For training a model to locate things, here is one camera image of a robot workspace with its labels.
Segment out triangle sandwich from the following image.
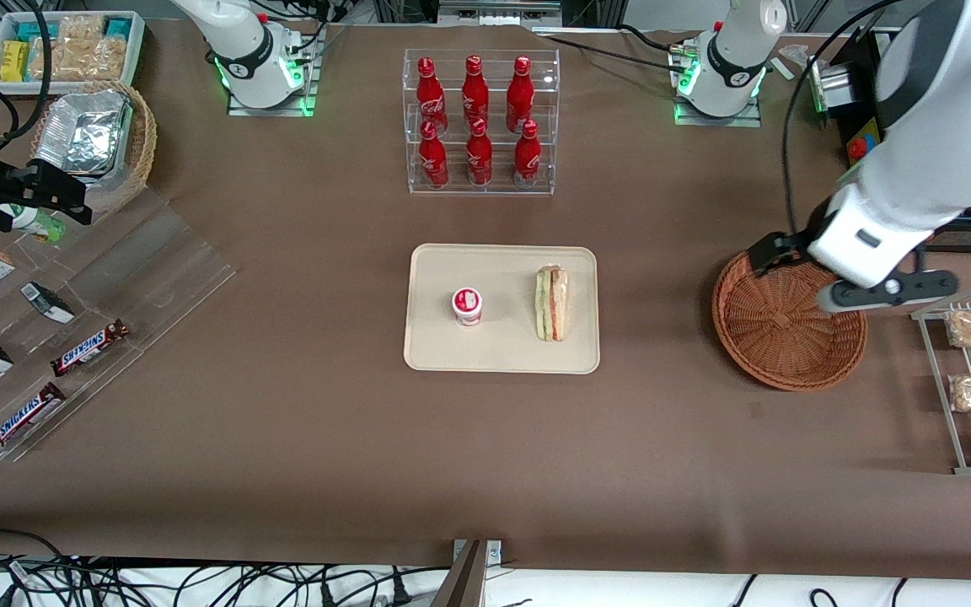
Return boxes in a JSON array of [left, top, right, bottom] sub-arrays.
[[534, 265, 570, 342]]

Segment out brown round wicker basket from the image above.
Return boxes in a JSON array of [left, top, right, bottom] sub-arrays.
[[711, 246, 868, 392]]

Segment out tan wicker basket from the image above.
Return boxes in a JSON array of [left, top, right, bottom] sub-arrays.
[[29, 80, 158, 222]]

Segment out beige plastic tray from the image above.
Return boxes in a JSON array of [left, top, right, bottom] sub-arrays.
[[403, 244, 601, 374]]

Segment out green white drink bottle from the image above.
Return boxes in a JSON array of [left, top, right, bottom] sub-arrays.
[[0, 204, 67, 244]]

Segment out stacked aluminium foil trays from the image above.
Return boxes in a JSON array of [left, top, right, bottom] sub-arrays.
[[35, 90, 133, 180]]

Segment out clear acrylic stepped display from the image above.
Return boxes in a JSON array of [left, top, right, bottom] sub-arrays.
[[0, 185, 239, 463]]

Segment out yellow snack packet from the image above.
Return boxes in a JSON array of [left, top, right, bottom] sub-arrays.
[[1, 40, 30, 83]]

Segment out clear bagged pastry snacks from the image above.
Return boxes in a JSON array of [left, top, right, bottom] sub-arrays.
[[29, 15, 129, 83]]

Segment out brown Snickers bar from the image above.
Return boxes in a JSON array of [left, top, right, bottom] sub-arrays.
[[50, 319, 131, 378], [0, 382, 67, 456]]

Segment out silver metal box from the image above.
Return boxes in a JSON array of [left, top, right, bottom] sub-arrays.
[[806, 55, 854, 115]]

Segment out white plastic bin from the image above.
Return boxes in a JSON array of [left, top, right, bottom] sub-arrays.
[[0, 10, 148, 95]]

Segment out crumpled clear plastic wrapper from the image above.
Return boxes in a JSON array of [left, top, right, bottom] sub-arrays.
[[772, 44, 817, 82]]

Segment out red cola bottle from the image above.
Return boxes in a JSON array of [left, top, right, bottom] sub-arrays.
[[466, 119, 493, 186], [416, 57, 448, 136], [419, 121, 450, 189], [513, 120, 541, 188], [462, 56, 490, 127], [507, 56, 534, 132]]

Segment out clear acrylic bottle rack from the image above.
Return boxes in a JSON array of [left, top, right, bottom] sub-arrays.
[[402, 48, 561, 196]]

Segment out red white yogurt cup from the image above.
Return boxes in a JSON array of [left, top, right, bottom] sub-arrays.
[[452, 287, 484, 327]]

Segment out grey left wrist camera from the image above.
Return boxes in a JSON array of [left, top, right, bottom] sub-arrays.
[[817, 269, 959, 313]]

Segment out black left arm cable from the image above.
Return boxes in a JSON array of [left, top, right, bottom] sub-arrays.
[[781, 0, 908, 239]]

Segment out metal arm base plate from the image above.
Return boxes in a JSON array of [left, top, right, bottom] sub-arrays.
[[226, 24, 326, 118], [673, 35, 763, 128]]

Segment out grey wire rack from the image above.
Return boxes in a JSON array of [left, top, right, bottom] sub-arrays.
[[911, 281, 971, 476]]

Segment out black base power cable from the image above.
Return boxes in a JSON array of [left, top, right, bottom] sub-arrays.
[[536, 24, 699, 73]]

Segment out tangled black floor cables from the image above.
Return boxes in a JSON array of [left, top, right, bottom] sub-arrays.
[[0, 528, 453, 607]]

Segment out metal table edge bracket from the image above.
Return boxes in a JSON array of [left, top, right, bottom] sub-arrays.
[[452, 539, 503, 607]]

